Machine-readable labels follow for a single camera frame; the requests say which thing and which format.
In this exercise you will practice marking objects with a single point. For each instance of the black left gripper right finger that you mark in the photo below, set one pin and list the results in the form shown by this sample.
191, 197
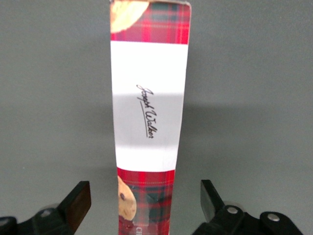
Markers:
212, 203

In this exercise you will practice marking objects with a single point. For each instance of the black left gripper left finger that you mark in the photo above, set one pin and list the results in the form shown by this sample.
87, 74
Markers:
73, 203

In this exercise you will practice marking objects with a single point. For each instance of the red tartan cookie box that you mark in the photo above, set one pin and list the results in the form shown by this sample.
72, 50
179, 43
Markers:
149, 98

